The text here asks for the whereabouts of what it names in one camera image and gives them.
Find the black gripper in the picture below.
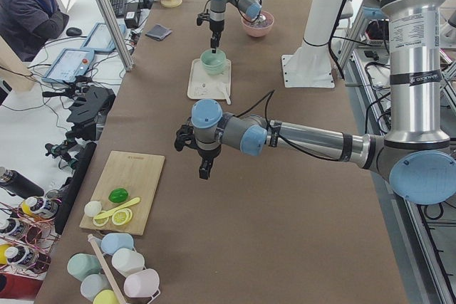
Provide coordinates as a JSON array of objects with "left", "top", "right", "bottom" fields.
[
  {"left": 197, "top": 145, "right": 222, "bottom": 179},
  {"left": 209, "top": 19, "right": 224, "bottom": 53}
]

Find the green bowl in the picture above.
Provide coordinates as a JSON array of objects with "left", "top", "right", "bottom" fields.
[
  {"left": 201, "top": 59, "right": 227, "bottom": 75},
  {"left": 200, "top": 49, "right": 227, "bottom": 71}
]

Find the cream bunny tray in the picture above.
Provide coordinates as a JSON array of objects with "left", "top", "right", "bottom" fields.
[{"left": 187, "top": 58, "right": 232, "bottom": 100}]

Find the white ceramic spoon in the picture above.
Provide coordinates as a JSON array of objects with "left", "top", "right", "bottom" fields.
[{"left": 217, "top": 82, "right": 232, "bottom": 105}]

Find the pink bowl with ice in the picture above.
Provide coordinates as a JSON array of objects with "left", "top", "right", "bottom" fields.
[{"left": 242, "top": 11, "right": 274, "bottom": 38}]

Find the grey folded cloth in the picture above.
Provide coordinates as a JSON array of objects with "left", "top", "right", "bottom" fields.
[{"left": 145, "top": 24, "right": 172, "bottom": 41}]

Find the bamboo cutting board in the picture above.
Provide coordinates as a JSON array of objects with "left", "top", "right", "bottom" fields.
[{"left": 80, "top": 151, "right": 165, "bottom": 236}]

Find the yellow plastic knife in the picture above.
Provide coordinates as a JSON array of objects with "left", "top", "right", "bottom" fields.
[{"left": 93, "top": 197, "right": 141, "bottom": 219}]

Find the green toy pepper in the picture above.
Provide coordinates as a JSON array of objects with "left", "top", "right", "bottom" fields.
[{"left": 108, "top": 188, "right": 129, "bottom": 203}]

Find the top front lemon slice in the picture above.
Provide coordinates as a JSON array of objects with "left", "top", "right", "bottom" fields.
[{"left": 111, "top": 208, "right": 133, "bottom": 226}]

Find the far teach pendant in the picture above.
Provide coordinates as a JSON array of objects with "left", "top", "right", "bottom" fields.
[{"left": 81, "top": 22, "right": 115, "bottom": 53}]

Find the teach pendant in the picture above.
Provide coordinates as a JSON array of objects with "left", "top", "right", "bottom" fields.
[
  {"left": 41, "top": 48, "right": 95, "bottom": 84},
  {"left": 81, "top": 22, "right": 115, "bottom": 53}
]

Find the lemon slice near bun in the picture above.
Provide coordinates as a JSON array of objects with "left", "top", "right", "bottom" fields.
[{"left": 93, "top": 217, "right": 110, "bottom": 227}]

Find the light blue cup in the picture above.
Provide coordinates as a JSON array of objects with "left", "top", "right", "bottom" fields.
[{"left": 100, "top": 233, "right": 134, "bottom": 255}]

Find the white cup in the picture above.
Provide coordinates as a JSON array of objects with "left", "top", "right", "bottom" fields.
[{"left": 111, "top": 248, "right": 145, "bottom": 277}]

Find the pink cup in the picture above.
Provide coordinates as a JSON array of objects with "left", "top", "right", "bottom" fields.
[{"left": 123, "top": 268, "right": 160, "bottom": 298}]

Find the black computer mouse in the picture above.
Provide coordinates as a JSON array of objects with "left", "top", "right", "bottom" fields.
[{"left": 66, "top": 27, "right": 82, "bottom": 37}]

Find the near teach pendant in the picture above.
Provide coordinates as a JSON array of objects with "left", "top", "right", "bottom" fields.
[{"left": 41, "top": 48, "right": 95, "bottom": 84}]

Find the green cup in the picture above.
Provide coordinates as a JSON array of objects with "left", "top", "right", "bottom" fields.
[{"left": 67, "top": 253, "right": 101, "bottom": 281}]

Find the yellow cup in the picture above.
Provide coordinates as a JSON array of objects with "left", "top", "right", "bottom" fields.
[{"left": 93, "top": 289, "right": 119, "bottom": 304}]

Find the grey cup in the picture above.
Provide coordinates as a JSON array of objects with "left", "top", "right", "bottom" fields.
[{"left": 80, "top": 274, "right": 111, "bottom": 302}]

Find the seated man in grey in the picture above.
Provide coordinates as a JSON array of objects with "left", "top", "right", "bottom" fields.
[{"left": 1, "top": 0, "right": 69, "bottom": 62}]

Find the black thermos bottle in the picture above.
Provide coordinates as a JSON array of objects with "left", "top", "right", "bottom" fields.
[{"left": 0, "top": 167, "right": 44, "bottom": 199}]

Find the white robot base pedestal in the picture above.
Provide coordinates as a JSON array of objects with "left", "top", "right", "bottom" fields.
[{"left": 281, "top": 0, "right": 345, "bottom": 88}]

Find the white wire cup rack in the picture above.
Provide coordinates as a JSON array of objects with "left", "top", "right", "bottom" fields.
[{"left": 87, "top": 233, "right": 161, "bottom": 303}]

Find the copper wire bottle rack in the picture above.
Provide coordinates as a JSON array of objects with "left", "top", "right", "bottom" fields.
[{"left": 1, "top": 202, "right": 59, "bottom": 278}]

